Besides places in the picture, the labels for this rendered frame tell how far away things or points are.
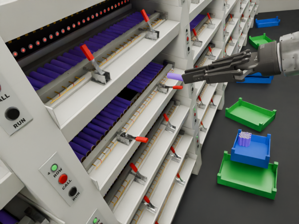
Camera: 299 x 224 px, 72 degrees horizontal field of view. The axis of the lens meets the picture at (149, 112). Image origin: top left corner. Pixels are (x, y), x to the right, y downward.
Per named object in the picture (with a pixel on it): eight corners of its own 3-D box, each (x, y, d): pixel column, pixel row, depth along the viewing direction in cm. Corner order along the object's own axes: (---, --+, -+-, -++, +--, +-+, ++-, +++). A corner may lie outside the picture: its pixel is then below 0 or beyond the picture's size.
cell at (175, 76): (169, 71, 62) (189, 74, 60) (169, 76, 64) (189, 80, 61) (166, 74, 61) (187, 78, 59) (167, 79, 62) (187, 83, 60)
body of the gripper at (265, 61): (278, 34, 46) (236, 45, 52) (276, 49, 41) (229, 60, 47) (283, 63, 50) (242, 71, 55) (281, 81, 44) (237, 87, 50)
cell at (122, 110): (108, 108, 69) (124, 115, 67) (106, 106, 68) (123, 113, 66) (111, 104, 70) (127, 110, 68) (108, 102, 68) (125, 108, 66)
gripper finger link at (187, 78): (208, 78, 56) (207, 79, 55) (185, 82, 60) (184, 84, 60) (204, 68, 55) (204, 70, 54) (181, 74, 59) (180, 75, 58)
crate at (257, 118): (275, 118, 157) (276, 110, 152) (260, 132, 149) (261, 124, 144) (239, 104, 178) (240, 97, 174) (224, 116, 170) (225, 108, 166)
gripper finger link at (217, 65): (249, 55, 48) (251, 52, 49) (206, 63, 56) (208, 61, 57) (252, 69, 50) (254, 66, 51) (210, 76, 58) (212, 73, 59)
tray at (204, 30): (220, 26, 136) (226, 3, 127) (191, 69, 97) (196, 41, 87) (191, 20, 143) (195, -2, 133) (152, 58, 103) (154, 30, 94)
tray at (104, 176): (184, 78, 91) (187, 59, 84) (101, 199, 52) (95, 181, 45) (144, 66, 97) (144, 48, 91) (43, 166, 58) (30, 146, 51)
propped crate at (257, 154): (237, 138, 149) (238, 129, 146) (269, 144, 139) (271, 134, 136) (230, 160, 125) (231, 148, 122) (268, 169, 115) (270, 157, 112)
